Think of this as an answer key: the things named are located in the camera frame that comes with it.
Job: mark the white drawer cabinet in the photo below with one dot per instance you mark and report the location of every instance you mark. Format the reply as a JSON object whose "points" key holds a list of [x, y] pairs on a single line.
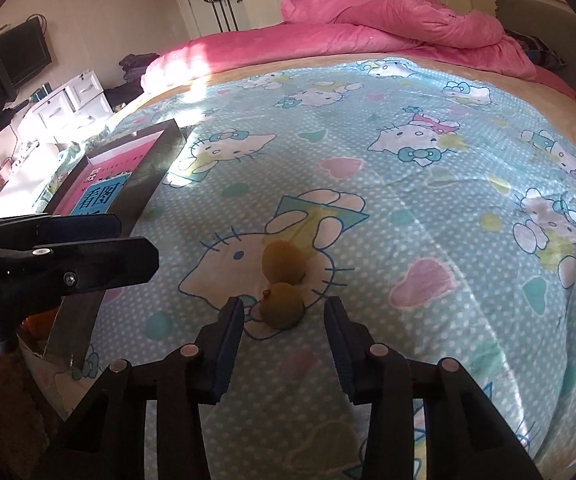
{"points": [[73, 102]]}

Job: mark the grey headboard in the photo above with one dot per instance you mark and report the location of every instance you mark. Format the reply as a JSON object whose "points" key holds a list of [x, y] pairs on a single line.
{"points": [[558, 20]]}

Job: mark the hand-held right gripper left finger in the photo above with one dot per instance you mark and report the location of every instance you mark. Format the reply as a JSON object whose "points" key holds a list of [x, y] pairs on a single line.
{"points": [[229, 350]]}

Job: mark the pink duvet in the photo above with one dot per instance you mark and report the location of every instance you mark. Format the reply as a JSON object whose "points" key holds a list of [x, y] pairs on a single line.
{"points": [[393, 20]]}

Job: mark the dark shallow cardboard box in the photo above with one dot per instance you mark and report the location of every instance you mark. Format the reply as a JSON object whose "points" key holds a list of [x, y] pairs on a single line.
{"points": [[143, 180]]}

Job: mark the white door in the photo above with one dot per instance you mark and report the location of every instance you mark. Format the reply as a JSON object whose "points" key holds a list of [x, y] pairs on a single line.
{"points": [[193, 15]]}

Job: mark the brown fluffy rug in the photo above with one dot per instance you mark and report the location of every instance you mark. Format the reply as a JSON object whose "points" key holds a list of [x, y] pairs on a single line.
{"points": [[3, 410]]}

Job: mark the stack of folded clothes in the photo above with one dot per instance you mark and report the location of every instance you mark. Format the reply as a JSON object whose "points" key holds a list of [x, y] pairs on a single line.
{"points": [[138, 66]]}

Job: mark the black television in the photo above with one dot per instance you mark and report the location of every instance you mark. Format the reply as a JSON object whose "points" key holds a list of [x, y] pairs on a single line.
{"points": [[25, 55]]}

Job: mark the cartoon cat printed blanket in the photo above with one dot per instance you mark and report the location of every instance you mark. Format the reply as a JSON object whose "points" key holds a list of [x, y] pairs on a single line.
{"points": [[418, 210]]}

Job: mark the pink and blue book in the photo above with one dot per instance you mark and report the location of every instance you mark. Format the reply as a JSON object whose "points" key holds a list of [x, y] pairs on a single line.
{"points": [[118, 165]]}

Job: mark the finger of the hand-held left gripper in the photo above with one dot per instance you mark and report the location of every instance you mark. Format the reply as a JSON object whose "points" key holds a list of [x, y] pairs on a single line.
{"points": [[108, 262], [68, 227]]}

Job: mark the dark plaid pillow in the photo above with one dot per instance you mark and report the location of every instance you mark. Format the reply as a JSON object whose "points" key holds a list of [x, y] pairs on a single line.
{"points": [[535, 50]]}

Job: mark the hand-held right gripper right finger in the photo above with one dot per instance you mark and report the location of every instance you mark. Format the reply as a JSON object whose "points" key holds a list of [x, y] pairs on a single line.
{"points": [[340, 355]]}

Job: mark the small yellow-brown fruit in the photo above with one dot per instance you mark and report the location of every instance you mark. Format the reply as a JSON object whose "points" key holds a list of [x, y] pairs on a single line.
{"points": [[283, 262], [282, 305]]}

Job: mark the pile of dark clothes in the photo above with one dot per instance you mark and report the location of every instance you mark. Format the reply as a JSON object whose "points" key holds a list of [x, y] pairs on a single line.
{"points": [[120, 97]]}

